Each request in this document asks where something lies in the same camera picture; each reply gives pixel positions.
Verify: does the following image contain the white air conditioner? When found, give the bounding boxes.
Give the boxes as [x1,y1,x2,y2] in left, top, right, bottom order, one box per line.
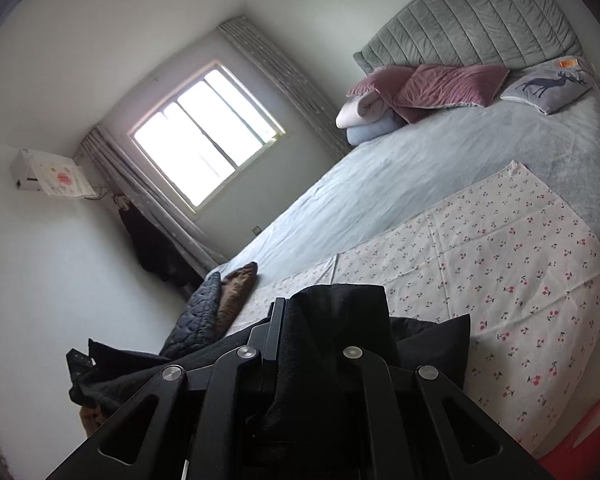
[9,148,100,201]

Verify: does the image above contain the grey deer print pillow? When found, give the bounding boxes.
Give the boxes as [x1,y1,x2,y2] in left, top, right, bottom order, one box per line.
[500,66,595,116]

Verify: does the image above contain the dark hanging clothes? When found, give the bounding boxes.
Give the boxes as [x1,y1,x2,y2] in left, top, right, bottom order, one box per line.
[116,204,207,287]

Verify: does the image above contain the brown fuzzy blanket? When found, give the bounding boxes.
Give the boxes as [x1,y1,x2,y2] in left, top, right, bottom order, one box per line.
[212,261,260,339]

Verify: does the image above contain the tan cloth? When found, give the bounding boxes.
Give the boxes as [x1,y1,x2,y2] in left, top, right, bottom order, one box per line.
[79,404,108,435]

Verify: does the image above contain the dark quilted cushion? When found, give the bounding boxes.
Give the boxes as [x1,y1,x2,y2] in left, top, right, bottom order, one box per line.
[159,270,224,359]

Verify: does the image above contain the grey padded headboard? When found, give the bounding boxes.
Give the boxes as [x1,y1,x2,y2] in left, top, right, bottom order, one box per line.
[353,0,583,73]

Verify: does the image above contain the folded light blue blanket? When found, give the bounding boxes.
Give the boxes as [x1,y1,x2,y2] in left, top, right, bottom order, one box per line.
[346,112,406,147]

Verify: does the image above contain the cherry print sheet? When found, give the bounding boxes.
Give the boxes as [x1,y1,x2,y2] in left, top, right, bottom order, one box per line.
[240,160,600,460]

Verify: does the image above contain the pink velvet pillow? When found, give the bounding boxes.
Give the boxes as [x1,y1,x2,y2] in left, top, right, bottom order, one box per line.
[392,64,511,124]
[346,66,416,102]

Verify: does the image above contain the bed with white cover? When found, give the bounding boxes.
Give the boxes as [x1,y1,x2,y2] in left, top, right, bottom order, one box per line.
[207,94,600,286]

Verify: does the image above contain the red object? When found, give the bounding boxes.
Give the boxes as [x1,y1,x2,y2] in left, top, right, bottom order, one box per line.
[536,394,600,480]

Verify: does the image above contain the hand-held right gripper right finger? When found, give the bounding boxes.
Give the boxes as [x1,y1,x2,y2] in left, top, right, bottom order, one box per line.
[325,342,557,480]

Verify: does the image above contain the window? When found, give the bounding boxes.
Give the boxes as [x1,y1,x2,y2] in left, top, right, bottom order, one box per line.
[127,61,288,213]

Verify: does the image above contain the black jacket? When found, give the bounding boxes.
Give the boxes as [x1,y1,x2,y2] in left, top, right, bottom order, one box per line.
[66,284,472,441]

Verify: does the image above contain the grey curtain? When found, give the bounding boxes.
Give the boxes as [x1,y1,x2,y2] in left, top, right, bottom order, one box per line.
[216,16,352,162]
[76,126,227,283]

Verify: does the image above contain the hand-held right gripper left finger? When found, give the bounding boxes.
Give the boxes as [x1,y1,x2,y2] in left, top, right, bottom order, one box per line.
[45,297,287,480]

